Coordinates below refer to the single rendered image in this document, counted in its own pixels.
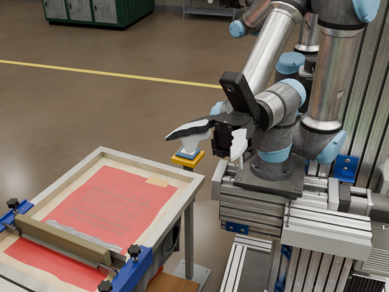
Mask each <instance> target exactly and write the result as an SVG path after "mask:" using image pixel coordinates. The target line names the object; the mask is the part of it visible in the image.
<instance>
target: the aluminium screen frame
mask: <svg viewBox="0 0 389 292"><path fill-rule="evenodd" d="M102 157H103V158H107V159H111V160H115V161H117V162H121V163H124V164H127V165H130V166H134V167H138V168H140V169H144V170H148V171H151V172H154V173H158V174H161V175H164V176H167V177H171V178H175V179H177V180H181V181H185V182H187V183H190V184H189V186H188V187H187V189H185V191H184V192H183V193H182V195H181V196H180V197H179V198H178V200H177V201H176V202H175V203H174V205H173V206H172V208H171V209H170V210H169V211H168V213H167V214H166V215H165V216H164V218H163V219H162V220H161V221H160V223H159V224H158V226H157V227H156V228H155V229H154V231H153V232H152V233H151V234H150V235H149V237H148V238H147V240H146V241H145V242H144V244H143V246H145V247H152V254H153V253H154V252H155V250H156V249H157V248H158V246H159V244H161V242H162V241H163V239H164V238H165V237H166V235H167V234H168V233H169V231H170V229H171V228H172V227H173V226H174V224H175V223H176V221H177V220H178V219H179V218H180V216H181V215H182V213H183V212H184V211H185V209H186V208H187V206H188V205H189V203H190V202H191V201H192V200H193V198H194V197H195V196H196V194H197V193H198V191H199V190H200V188H201V187H202V186H203V185H204V183H205V176H203V175H201V174H197V173H193V172H190V171H186V170H182V169H179V168H176V167H172V166H169V165H165V164H162V163H158V162H154V161H152V160H148V159H144V158H140V157H137V156H134V155H130V154H126V153H124V152H120V151H116V150H113V149H109V148H105V147H102V146H100V147H98V148H97V149H96V150H95V151H93V152H92V153H91V154H90V155H89V156H87V157H86V158H84V160H82V161H81V162H79V163H78V164H77V165H76V166H74V167H73V168H72V169H71V170H69V171H68V172H67V173H65V174H64V175H63V176H62V177H60V178H59V179H58V180H57V181H55V182H54V183H53V184H52V185H50V186H49V187H48V188H46V189H45V190H44V191H43V192H41V193H40V194H39V195H38V196H36V197H35V198H34V199H33V200H31V201H30V202H31V203H33V204H34V206H33V207H32V208H31V209H29V211H27V212H26V213H25V214H23V215H25V216H27V217H31V216H33V215H34V214H35V213H36V212H37V211H38V210H40V209H41V208H42V207H43V206H44V205H46V204H47V203H48V202H49V201H51V200H52V199H53V198H54V197H55V196H57V195H58V194H59V193H60V192H61V191H63V190H64V189H65V188H66V187H67V186H69V185H70V184H71V183H72V182H74V181H75V180H76V179H77V178H78V177H79V176H81V175H82V174H83V173H84V172H85V171H87V170H88V169H89V168H91V167H92V165H94V164H95V163H96V162H98V161H99V160H100V159H101V158H102ZM9 235H10V233H9V232H7V231H6V229H5V230H4V231H2V232H1V233H0V242H1V241H3V240H4V239H5V238H6V237H7V236H9ZM0 278H3V279H5V280H7V281H8V282H11V283H13V284H15V285H16V286H19V287H21V288H22V289H24V290H27V291H29V292H63V291H60V290H58V289H56V288H54V287H52V286H50V285H48V284H46V283H44V282H41V281H40V280H38V279H35V278H33V277H31V276H29V275H27V274H25V273H22V272H20V271H18V270H16V269H14V268H12V267H10V266H8V265H6V264H4V263H2V262H0Z"/></svg>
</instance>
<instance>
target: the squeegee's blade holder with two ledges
mask: <svg viewBox="0 0 389 292"><path fill-rule="evenodd" d="M21 237H22V238H25V239H27V240H30V241H32V242H34V243H37V244H39V245H41V246H43V247H46V248H48V249H51V250H53V251H55V252H57V253H60V254H62V255H64V256H67V257H69V258H71V259H73V260H76V261H78V262H81V263H83V264H85V265H88V266H90V267H92V268H94V269H98V268H99V266H98V265H97V264H95V263H93V262H91V261H89V260H86V259H84V258H82V257H79V256H77V255H74V254H72V253H70V252H67V251H65V250H63V249H60V248H58V247H56V246H53V245H51V244H48V243H46V242H44V241H42V240H39V239H37V238H34V237H32V236H30V235H27V234H25V233H23V234H22V235H21Z"/></svg>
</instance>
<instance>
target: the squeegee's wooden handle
mask: <svg viewBox="0 0 389 292"><path fill-rule="evenodd" d="M14 221H15V223H16V226H17V228H19V229H20V232H21V233H22V234H23V233H25V234H27V235H30V236H32V237H34V238H37V239H39V240H42V241H44V242H46V243H48V244H51V245H53V246H56V247H58V248H60V249H63V250H65V251H67V252H70V253H72V254H74V255H76V256H79V257H82V258H84V259H86V260H89V261H91V262H93V263H95V264H96V263H98V262H100V263H102V264H105V265H107V266H110V265H111V256H110V252H109V249H107V248H105V247H102V246H100V245H97V244H95V243H92V242H89V241H88V240H85V239H82V238H80V237H77V236H75V235H72V234H70V233H68V232H65V231H62V230H60V229H57V228H55V227H52V226H50V225H47V224H45V223H43V222H40V221H38V220H35V219H33V218H30V217H27V216H25V215H23V214H20V213H19V214H18V215H17V216H15V217H14Z"/></svg>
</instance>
